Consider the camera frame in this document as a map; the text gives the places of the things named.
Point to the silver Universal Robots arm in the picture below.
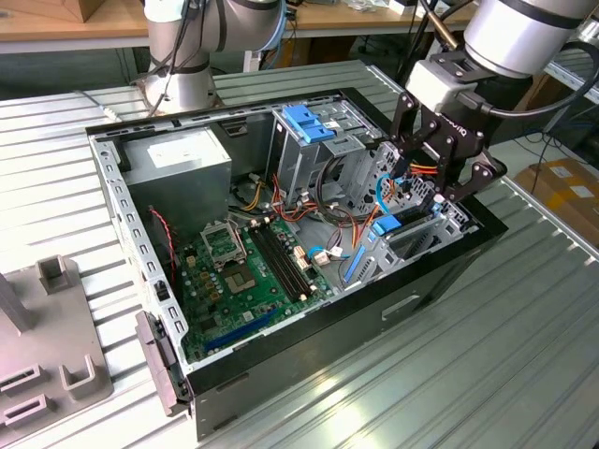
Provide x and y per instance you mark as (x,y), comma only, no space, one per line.
(515,33)

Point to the hard disk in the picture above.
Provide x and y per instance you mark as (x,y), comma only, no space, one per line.
(386,224)

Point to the grey metal disk bay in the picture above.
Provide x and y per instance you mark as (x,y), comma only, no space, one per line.
(376,266)

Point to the grey plastic case latch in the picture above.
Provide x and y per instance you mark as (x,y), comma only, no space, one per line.
(156,360)

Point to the blue plastic cage latch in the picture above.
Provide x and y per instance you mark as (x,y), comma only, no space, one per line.
(304,124)

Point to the aluminium slat table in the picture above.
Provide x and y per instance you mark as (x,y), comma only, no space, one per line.
(568,78)

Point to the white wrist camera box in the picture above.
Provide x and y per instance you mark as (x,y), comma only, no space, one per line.
(435,86)

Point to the grey power supply unit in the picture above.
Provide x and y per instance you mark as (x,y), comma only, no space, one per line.
(178,187)

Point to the black RAM slot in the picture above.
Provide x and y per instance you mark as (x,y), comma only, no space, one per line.
(273,262)
(286,262)

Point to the grey metal drive cage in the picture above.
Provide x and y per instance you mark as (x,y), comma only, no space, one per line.
(299,168)

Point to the wooden desk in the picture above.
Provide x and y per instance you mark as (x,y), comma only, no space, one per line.
(365,21)

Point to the plain brown cardboard box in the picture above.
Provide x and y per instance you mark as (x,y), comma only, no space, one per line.
(89,9)

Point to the grey parts rack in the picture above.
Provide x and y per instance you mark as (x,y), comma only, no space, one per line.
(47,327)

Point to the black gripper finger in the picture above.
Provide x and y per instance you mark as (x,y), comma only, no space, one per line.
(447,163)
(406,126)

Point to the black open PC case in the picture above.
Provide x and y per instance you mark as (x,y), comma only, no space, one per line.
(327,337)

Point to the blue expansion slot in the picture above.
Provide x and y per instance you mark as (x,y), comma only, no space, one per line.
(238,332)

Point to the cardboard box with yellow labels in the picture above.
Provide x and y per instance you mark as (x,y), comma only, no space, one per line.
(552,187)

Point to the green motherboard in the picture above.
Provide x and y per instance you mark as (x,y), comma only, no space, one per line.
(262,306)

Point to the black tripod stand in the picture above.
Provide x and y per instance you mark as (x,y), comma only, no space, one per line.
(411,51)

